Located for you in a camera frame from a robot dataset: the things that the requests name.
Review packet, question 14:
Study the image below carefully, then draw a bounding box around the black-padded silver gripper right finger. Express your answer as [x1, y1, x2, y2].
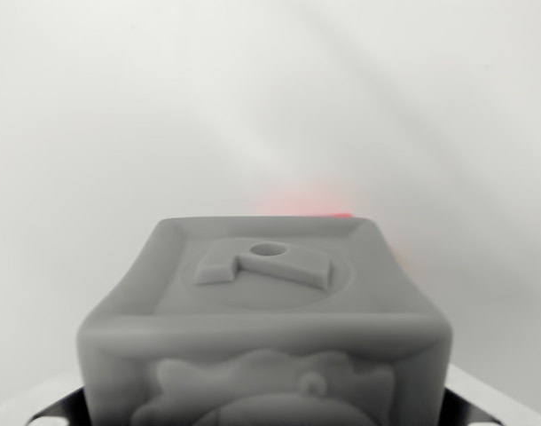
[443, 367, 541, 426]

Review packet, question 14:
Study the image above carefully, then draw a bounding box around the grey embossed toy cube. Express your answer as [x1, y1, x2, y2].
[75, 216, 455, 426]

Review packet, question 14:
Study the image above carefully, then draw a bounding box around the black-padded silver gripper left finger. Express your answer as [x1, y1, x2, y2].
[27, 383, 88, 426]

